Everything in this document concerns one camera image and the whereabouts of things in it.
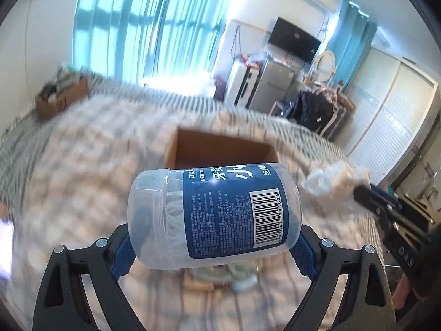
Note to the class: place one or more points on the white appliance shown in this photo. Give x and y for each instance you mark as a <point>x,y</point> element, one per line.
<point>239,84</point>

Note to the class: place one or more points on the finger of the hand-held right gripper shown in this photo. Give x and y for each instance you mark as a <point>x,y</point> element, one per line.
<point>375,198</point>

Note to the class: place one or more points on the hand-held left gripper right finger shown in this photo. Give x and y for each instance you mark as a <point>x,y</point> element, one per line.
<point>304,254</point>

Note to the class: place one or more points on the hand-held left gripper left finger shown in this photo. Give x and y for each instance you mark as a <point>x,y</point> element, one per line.
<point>121,256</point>

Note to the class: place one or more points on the blue curtain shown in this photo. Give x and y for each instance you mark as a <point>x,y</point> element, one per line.
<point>351,41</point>

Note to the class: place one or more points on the small cardboard box with clutter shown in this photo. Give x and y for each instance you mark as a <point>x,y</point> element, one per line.
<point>62,96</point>

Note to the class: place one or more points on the clear jar with blue label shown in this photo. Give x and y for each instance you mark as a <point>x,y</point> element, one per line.
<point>220,213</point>

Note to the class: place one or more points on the oval white-framed mirror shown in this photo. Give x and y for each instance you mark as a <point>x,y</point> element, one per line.
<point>324,65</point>

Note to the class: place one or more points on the white tissue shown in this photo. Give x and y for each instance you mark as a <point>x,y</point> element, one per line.
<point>330,181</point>

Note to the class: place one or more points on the black wall television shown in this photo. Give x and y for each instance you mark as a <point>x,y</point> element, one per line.
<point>293,39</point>

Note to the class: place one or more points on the brown cardboard box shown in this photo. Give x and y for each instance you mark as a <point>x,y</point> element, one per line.
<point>220,151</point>

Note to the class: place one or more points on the grey refrigerator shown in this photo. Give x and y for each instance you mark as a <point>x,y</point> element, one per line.
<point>272,84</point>

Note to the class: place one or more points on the person's right hand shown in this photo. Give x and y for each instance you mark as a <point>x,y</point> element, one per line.
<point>401,293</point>

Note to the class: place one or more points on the white wardrobe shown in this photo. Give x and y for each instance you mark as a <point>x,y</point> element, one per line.
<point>392,117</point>

